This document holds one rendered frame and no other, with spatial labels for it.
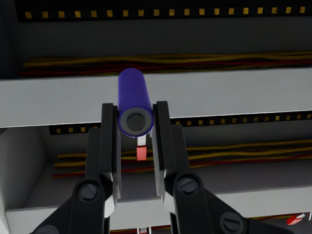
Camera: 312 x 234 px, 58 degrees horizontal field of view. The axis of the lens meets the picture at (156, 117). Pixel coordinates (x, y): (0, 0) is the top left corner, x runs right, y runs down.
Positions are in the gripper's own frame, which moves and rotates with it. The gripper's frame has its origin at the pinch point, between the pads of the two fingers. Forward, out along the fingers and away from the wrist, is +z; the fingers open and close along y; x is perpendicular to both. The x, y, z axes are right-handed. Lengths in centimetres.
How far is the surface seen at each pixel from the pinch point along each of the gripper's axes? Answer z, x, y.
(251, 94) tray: 11.3, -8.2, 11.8
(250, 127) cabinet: 25.8, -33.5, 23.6
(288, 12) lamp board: 27.0, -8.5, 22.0
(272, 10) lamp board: 27.1, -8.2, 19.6
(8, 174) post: 12.3, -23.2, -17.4
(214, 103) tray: 10.9, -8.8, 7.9
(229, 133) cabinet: 25.5, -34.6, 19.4
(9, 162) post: 13.8, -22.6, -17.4
